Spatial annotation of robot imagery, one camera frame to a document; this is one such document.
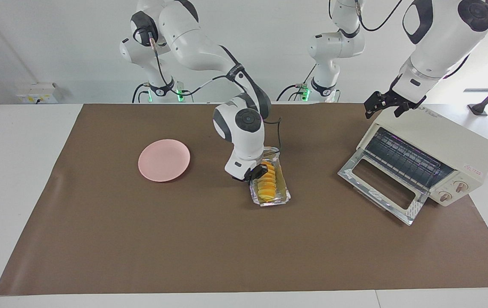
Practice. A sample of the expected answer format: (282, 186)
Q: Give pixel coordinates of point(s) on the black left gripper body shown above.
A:
(387, 98)

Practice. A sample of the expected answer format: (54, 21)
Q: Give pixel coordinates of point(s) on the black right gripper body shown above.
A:
(252, 175)

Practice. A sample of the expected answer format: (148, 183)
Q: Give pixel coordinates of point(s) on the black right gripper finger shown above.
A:
(264, 169)

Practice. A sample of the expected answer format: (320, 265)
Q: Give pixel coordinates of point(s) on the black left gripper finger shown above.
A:
(398, 111)
(370, 113)

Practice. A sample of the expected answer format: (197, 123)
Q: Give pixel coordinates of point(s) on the golden bread loaf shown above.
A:
(267, 188)

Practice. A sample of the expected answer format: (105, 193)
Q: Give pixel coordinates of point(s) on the aluminium foil tray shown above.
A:
(283, 188)

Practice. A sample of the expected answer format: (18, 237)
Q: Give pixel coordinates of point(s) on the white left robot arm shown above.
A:
(440, 42)

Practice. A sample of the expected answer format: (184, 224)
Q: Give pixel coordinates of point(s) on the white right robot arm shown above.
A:
(244, 137)

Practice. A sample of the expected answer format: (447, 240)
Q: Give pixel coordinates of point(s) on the cream toaster oven body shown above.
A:
(440, 132)

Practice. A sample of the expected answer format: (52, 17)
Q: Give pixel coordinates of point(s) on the glass oven door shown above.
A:
(350, 173)

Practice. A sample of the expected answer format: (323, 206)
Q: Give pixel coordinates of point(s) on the cream oven knob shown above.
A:
(462, 186)
(445, 196)

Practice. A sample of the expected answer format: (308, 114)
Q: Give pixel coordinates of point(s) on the brown table mat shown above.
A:
(244, 239)

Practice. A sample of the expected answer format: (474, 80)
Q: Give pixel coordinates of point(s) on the pink round plate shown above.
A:
(164, 160)

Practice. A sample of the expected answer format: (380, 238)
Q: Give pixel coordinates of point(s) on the white wall socket box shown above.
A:
(36, 93)

